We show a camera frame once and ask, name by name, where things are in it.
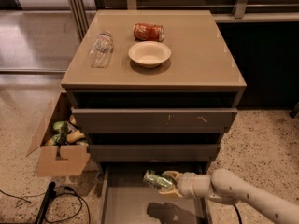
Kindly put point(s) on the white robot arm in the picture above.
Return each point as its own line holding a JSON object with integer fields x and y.
{"x": 224, "y": 186}

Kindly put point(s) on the white paper bowl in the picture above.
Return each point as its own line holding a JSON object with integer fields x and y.
{"x": 149, "y": 54}

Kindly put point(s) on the grey top drawer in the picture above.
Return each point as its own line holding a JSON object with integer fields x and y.
{"x": 146, "y": 120}

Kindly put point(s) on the grey open bottom drawer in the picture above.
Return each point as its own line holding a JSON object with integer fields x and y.
{"x": 126, "y": 199}

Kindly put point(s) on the grey middle drawer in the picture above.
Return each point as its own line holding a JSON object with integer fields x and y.
{"x": 153, "y": 153}

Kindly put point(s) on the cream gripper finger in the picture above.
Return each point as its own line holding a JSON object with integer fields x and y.
{"x": 170, "y": 193}
{"x": 174, "y": 176}

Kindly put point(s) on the metal window frame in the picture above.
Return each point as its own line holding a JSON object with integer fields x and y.
{"x": 233, "y": 16}

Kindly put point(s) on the beige item in box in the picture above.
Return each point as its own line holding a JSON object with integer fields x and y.
{"x": 74, "y": 137}

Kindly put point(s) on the grey drawer cabinet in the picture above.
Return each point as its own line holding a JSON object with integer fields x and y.
{"x": 200, "y": 73}

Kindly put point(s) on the red soda can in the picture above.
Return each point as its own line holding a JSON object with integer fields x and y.
{"x": 148, "y": 32}

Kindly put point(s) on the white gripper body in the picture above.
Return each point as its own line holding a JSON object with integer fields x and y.
{"x": 186, "y": 184}

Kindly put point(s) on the green soda can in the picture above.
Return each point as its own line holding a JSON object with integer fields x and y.
{"x": 157, "y": 181}

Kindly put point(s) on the green snack bag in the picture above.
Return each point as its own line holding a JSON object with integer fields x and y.
{"x": 61, "y": 129}

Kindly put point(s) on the black bar on floor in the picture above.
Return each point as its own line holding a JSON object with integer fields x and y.
{"x": 49, "y": 195}

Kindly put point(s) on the brown cardboard box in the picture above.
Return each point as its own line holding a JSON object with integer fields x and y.
{"x": 65, "y": 160}

